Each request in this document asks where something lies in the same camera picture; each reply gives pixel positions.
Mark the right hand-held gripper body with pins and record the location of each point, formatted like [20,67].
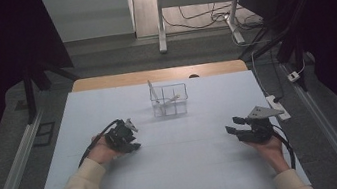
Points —
[260,128]

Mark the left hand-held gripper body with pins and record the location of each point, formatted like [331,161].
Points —
[119,137]

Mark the grey pen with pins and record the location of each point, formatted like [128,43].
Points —
[152,91]

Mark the white pen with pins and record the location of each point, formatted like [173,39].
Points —
[174,99]

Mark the clear plastic pen holder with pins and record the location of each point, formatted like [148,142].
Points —
[180,106]

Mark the person's left hand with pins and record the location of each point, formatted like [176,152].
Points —
[101,153]

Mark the person's right hand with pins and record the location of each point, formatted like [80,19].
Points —
[271,153]

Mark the white power strip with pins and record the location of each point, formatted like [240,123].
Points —
[274,102]

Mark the wooden table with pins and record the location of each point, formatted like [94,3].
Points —
[114,81]

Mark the pale blue table mat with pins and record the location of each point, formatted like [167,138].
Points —
[185,173]

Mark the white plug adapter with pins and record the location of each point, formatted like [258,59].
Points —
[293,76]

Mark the dark table grommet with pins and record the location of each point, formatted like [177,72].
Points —
[193,76]

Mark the black metal stand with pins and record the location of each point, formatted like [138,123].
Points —
[288,49]

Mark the black tripod stand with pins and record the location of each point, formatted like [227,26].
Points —
[29,95]

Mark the white cabinet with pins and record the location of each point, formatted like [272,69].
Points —
[87,15]

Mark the black floor frame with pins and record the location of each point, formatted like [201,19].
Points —
[43,134]

